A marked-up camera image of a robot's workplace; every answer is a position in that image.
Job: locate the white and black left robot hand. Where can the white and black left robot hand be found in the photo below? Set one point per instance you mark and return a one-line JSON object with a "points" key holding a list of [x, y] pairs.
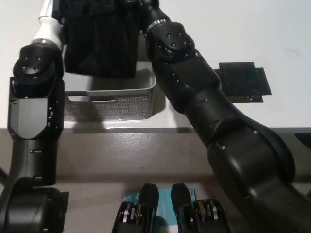
{"points": [[49, 26]]}

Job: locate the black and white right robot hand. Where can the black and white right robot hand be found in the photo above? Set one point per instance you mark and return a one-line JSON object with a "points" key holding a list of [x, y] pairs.
{"points": [[153, 12]]}

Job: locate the dark fabric lunch bag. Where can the dark fabric lunch bag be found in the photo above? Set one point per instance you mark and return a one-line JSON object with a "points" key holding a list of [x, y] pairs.
{"points": [[99, 41]]}

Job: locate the grey perforated plastic basket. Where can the grey perforated plastic basket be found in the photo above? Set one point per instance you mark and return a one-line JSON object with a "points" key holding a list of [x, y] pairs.
{"points": [[116, 102]]}

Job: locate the black tape patch on table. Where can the black tape patch on table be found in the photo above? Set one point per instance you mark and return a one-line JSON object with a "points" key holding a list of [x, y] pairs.
{"points": [[245, 82]]}

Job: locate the thin curved dark thread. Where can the thin curved dark thread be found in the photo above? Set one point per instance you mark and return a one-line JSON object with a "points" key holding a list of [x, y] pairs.
{"points": [[291, 51]]}

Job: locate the dark metal table leg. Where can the dark metal table leg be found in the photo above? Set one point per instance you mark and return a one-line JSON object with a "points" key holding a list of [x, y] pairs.
{"points": [[3, 176]]}

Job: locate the teal robot body plate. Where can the teal robot body plate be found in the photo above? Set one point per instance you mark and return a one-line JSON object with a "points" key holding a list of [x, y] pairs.
{"points": [[165, 206]]}

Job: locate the dark rounded object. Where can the dark rounded object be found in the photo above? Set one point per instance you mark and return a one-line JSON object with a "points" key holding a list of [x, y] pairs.
{"points": [[303, 139]]}

